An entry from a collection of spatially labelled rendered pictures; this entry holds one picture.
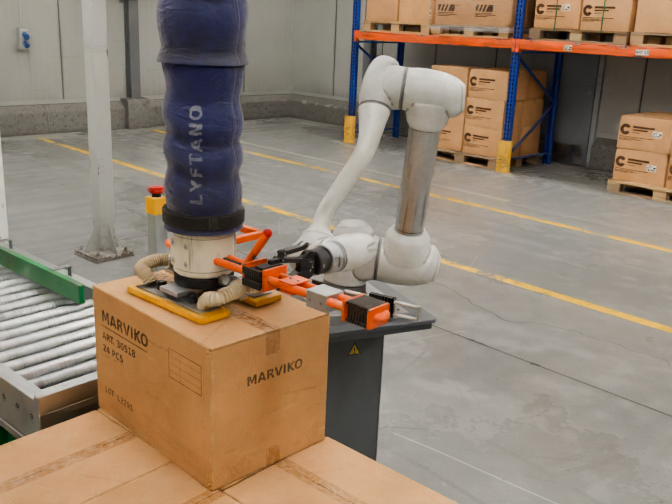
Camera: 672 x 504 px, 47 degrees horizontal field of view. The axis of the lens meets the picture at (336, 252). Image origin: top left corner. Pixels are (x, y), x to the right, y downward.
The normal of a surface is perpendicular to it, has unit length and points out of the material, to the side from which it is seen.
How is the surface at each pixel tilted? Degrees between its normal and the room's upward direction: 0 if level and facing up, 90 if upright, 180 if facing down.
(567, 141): 90
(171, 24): 95
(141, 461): 0
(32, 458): 0
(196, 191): 77
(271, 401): 90
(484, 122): 93
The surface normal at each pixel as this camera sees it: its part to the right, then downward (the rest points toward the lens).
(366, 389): 0.41, 0.28
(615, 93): -0.72, 0.17
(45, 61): 0.70, 0.23
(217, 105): 0.57, 0.11
